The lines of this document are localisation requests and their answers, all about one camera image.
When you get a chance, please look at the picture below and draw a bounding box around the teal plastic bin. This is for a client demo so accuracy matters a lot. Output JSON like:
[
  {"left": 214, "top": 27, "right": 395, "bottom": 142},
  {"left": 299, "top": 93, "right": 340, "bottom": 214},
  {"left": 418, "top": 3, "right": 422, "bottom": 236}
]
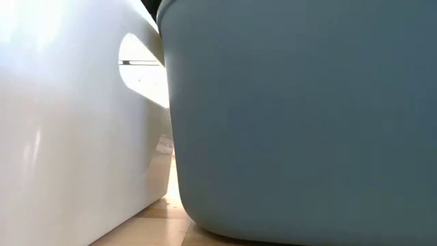
[{"left": 156, "top": 0, "right": 437, "bottom": 246}]

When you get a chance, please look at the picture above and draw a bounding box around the long ceiling light strip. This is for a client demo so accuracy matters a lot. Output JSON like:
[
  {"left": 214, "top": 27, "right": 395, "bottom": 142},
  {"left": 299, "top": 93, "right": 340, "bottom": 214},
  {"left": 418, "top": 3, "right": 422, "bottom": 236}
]
[{"left": 118, "top": 59, "right": 161, "bottom": 66}]

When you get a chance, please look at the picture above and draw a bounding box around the white plastic bin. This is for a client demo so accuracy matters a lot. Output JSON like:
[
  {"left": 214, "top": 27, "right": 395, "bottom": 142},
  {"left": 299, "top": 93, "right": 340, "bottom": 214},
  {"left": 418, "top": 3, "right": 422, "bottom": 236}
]
[{"left": 0, "top": 0, "right": 174, "bottom": 246}]

